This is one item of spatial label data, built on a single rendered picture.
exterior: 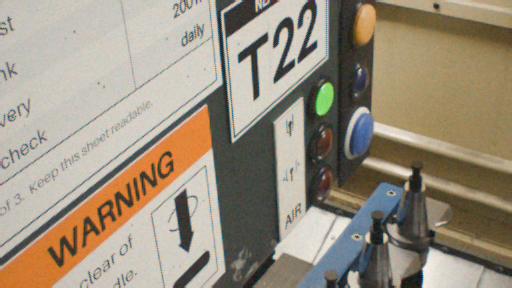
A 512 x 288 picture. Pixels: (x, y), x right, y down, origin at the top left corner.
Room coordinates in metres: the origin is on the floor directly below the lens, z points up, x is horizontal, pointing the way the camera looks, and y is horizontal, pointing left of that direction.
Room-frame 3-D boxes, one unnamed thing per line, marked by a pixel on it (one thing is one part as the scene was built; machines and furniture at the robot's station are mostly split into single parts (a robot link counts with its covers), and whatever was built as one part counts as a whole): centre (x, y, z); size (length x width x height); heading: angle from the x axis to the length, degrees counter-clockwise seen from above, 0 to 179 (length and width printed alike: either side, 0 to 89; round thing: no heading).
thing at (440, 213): (0.78, -0.24, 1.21); 0.07 x 0.05 x 0.01; 54
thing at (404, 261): (0.69, -0.17, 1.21); 0.07 x 0.05 x 0.01; 54
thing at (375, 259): (0.64, -0.14, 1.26); 0.04 x 0.04 x 0.07
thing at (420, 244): (0.73, -0.20, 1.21); 0.06 x 0.06 x 0.03
